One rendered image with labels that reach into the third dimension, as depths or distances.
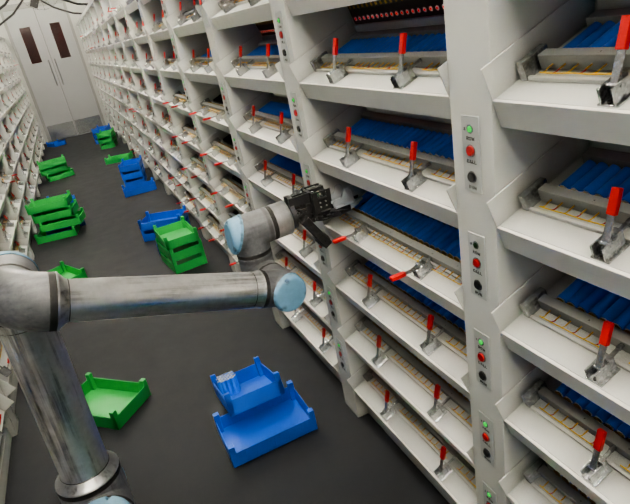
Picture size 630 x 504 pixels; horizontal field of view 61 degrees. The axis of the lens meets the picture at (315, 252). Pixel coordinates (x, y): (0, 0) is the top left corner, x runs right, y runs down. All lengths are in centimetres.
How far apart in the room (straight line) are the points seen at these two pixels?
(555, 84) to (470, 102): 13
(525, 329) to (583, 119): 39
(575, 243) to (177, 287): 76
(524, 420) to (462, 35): 68
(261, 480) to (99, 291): 90
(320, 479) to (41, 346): 90
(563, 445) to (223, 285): 72
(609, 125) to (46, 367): 112
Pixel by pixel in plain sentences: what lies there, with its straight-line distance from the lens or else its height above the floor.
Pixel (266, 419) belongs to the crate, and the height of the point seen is 0.
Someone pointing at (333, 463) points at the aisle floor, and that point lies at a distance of 177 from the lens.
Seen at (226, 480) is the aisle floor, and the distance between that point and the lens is 183.
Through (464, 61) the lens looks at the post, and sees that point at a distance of 86.
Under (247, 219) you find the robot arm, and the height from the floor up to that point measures 83.
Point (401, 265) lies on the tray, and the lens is 121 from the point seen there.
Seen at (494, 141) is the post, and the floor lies 105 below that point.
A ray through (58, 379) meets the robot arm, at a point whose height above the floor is 64.
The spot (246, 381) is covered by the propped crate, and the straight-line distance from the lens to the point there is 217.
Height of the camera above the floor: 127
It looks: 24 degrees down
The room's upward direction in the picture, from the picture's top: 11 degrees counter-clockwise
